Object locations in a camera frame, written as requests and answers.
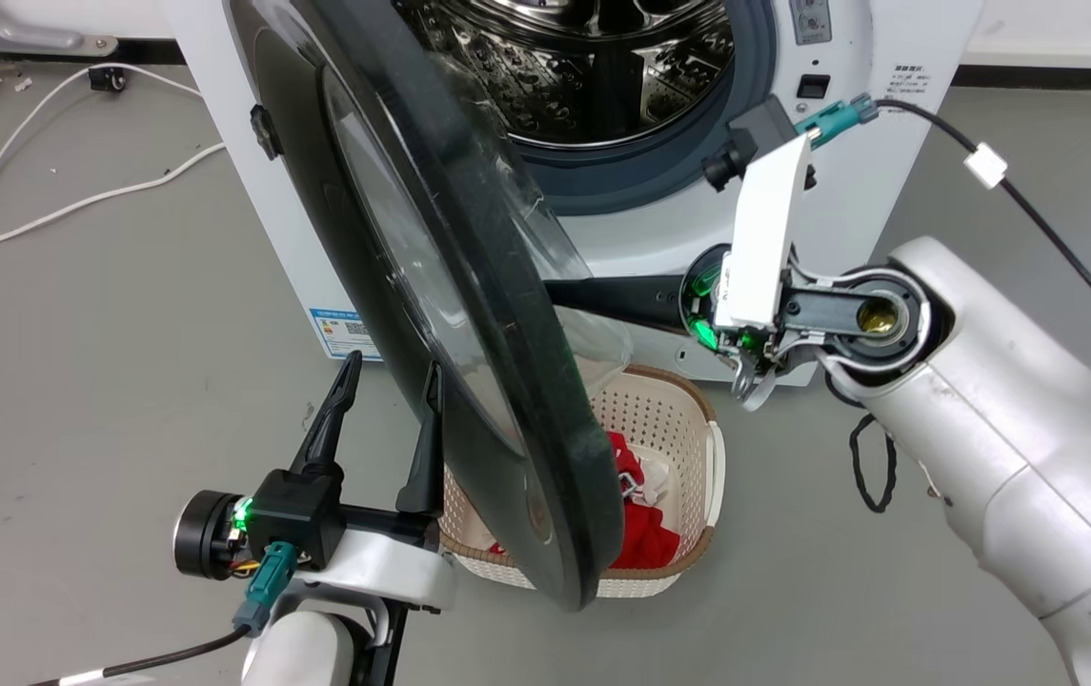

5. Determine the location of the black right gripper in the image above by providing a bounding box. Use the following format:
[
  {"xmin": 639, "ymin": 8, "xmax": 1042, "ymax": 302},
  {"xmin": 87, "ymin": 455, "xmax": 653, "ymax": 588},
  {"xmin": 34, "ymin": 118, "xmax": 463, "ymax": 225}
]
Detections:
[{"xmin": 543, "ymin": 243, "xmax": 786, "ymax": 371}]

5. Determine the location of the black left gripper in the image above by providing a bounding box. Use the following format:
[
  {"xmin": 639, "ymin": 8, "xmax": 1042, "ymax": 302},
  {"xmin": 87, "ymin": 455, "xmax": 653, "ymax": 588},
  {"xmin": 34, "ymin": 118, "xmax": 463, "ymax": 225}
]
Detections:
[{"xmin": 172, "ymin": 350, "xmax": 446, "ymax": 581}]

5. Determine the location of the dark round washing machine door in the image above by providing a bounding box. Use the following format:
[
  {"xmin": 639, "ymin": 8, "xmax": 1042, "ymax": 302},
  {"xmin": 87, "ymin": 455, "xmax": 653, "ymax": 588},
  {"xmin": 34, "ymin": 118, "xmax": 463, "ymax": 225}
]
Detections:
[{"xmin": 225, "ymin": 0, "xmax": 634, "ymax": 613}]

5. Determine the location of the white front-load washing machine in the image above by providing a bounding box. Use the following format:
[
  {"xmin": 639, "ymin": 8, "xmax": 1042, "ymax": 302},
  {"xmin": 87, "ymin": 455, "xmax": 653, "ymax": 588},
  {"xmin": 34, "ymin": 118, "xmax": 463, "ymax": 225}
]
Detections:
[{"xmin": 164, "ymin": 0, "xmax": 985, "ymax": 388}]

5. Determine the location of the grey rubber door gasket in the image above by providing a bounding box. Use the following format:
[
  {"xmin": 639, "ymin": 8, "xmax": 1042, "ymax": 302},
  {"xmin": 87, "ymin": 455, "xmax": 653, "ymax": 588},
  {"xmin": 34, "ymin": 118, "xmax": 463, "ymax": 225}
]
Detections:
[{"xmin": 505, "ymin": 0, "xmax": 780, "ymax": 217}]

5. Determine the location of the steel washing machine drum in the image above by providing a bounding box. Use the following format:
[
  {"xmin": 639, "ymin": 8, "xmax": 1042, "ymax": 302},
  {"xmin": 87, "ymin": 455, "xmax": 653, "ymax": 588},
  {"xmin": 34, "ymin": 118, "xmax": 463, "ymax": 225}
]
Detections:
[{"xmin": 396, "ymin": 0, "xmax": 737, "ymax": 148}]

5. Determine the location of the grey door lock label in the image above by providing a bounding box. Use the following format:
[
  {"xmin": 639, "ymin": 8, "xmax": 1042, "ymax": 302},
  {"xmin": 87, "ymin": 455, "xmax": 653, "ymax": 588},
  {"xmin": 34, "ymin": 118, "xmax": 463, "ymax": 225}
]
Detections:
[{"xmin": 789, "ymin": 0, "xmax": 834, "ymax": 47}]

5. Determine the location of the blue energy label sticker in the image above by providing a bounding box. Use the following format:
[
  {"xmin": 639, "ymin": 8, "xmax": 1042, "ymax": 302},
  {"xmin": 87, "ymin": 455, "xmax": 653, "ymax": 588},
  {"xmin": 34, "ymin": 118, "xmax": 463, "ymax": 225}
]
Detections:
[{"xmin": 308, "ymin": 306, "xmax": 385, "ymax": 362}]

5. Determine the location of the beige perforated laundry basket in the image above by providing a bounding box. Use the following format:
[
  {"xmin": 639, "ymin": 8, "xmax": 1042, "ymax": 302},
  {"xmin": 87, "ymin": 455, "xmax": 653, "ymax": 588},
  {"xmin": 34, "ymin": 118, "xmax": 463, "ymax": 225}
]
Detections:
[{"xmin": 437, "ymin": 365, "xmax": 727, "ymax": 600}]

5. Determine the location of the white garment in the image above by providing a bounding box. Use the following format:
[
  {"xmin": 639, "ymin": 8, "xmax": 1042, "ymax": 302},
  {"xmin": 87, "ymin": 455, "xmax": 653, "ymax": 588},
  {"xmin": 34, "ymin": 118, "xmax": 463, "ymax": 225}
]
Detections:
[{"xmin": 638, "ymin": 457, "xmax": 676, "ymax": 503}]

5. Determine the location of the red garment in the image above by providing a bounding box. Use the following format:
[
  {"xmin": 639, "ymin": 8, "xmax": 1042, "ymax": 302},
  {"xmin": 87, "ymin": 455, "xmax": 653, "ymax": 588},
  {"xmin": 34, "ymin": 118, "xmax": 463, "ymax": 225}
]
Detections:
[{"xmin": 488, "ymin": 431, "xmax": 682, "ymax": 572}]

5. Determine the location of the grey metal base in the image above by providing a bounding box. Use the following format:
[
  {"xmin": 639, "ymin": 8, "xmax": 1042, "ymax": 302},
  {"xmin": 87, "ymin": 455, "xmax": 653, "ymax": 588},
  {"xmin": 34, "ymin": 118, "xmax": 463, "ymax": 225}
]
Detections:
[{"xmin": 0, "ymin": 0, "xmax": 119, "ymax": 57}]

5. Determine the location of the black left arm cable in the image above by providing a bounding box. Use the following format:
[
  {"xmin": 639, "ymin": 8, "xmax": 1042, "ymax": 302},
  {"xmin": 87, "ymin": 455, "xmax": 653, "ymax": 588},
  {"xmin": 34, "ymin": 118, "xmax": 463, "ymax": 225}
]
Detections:
[{"xmin": 29, "ymin": 541, "xmax": 300, "ymax": 686}]

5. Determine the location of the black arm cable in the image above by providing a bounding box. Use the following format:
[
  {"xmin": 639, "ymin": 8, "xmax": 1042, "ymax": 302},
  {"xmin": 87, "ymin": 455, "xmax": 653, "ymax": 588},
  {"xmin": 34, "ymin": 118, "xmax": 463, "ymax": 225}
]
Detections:
[
  {"xmin": 29, "ymin": 541, "xmax": 300, "ymax": 686},
  {"xmin": 796, "ymin": 93, "xmax": 1091, "ymax": 406}
]

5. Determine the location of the black looped cable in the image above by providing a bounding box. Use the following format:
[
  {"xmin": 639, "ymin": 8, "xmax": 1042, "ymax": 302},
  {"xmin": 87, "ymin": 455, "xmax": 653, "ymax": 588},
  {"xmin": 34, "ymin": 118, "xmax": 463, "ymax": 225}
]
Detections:
[{"xmin": 848, "ymin": 413, "xmax": 899, "ymax": 515}]

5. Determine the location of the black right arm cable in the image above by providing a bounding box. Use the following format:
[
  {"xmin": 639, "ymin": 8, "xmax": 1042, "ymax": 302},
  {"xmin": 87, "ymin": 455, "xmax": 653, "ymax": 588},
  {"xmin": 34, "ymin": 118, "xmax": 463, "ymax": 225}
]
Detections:
[{"xmin": 796, "ymin": 93, "xmax": 1091, "ymax": 406}]

